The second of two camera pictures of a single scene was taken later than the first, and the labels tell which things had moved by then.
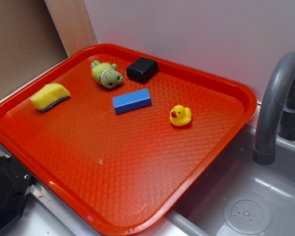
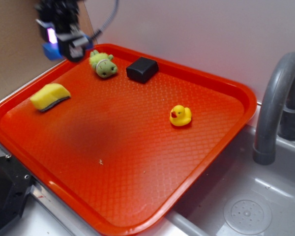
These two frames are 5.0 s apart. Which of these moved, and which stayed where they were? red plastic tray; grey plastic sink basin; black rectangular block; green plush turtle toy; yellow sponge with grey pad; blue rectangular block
Moved: green plush turtle toy; blue rectangular block
Stayed: black rectangular block; red plastic tray; grey plastic sink basin; yellow sponge with grey pad
